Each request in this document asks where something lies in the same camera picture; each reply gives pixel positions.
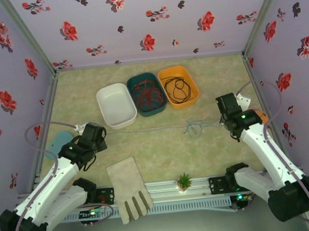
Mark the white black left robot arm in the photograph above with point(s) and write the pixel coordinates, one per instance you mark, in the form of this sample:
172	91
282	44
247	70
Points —
49	184

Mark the teal plastic bin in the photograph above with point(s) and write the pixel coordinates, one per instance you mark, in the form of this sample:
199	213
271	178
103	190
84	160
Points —
147	114

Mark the aluminium side rail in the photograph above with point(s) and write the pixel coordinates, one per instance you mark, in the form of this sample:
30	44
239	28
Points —
49	103
250	69

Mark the aluminium corner post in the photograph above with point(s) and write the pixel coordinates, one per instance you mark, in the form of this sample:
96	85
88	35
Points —
30	37
261	17

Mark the grey leather work glove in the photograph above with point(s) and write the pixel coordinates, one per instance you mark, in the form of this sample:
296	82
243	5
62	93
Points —
128	182

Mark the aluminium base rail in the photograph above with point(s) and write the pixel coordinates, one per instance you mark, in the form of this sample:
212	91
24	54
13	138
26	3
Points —
163	190

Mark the light blue plush toy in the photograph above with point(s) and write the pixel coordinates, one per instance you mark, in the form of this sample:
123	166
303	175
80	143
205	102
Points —
54	146

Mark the orange plastic bin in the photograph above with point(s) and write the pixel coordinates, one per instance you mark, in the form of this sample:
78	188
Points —
193	96

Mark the white plastic bin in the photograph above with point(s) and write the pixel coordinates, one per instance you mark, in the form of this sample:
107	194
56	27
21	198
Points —
115	105

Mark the small potted green plant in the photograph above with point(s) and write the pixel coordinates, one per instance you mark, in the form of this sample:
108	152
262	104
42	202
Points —
184	181

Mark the orange fish plush toy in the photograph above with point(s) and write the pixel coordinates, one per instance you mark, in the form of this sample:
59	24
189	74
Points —
262	115

